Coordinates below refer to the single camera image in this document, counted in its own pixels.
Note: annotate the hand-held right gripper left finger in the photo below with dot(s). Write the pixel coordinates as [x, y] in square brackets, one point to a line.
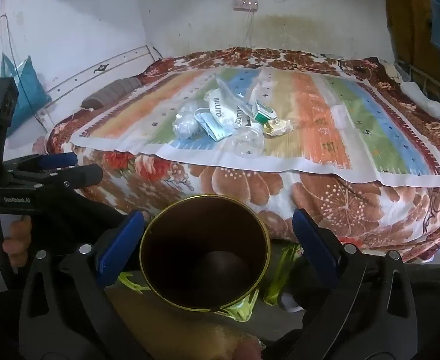
[120, 249]

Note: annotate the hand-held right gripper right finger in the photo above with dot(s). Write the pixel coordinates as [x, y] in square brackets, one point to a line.
[313, 245]

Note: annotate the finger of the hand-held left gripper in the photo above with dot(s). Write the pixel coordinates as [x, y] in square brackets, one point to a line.
[57, 160]
[81, 176]

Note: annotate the brown gold-rimmed bin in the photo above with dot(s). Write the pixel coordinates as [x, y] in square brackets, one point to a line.
[205, 255]

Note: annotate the clear plastic bag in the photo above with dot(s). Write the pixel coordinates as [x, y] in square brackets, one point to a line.
[184, 123]

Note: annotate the yellow clear plastic wrapper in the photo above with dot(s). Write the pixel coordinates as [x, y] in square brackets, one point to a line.
[277, 126]

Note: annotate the blue face mask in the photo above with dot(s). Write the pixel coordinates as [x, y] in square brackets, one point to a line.
[214, 130]

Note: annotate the person's left hand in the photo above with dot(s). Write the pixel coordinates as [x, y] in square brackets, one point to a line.
[17, 236]

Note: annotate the neon green fabric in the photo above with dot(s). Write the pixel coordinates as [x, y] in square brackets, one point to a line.
[242, 309]
[280, 273]

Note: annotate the teal bag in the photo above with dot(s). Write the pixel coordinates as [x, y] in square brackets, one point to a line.
[23, 90]

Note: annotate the brown floral blanket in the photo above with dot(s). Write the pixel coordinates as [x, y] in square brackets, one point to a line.
[242, 189]

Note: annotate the white bed headboard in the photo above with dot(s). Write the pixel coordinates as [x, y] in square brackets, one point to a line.
[92, 71]

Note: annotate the striped colourful mat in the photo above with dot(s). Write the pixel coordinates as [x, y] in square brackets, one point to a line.
[317, 138]

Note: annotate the clear plastic cup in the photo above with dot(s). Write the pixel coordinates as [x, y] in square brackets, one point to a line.
[248, 142]

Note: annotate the green and white box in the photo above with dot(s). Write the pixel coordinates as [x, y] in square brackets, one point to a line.
[264, 112]

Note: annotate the white printed packet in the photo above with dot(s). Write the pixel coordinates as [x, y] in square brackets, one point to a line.
[240, 115]
[220, 105]

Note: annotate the white pillow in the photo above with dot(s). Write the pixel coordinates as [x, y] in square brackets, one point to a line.
[426, 99]

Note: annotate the metal rack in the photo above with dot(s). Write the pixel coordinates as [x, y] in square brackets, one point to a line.
[422, 78]

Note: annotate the white power strip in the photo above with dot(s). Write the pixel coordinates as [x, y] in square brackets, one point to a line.
[246, 5]

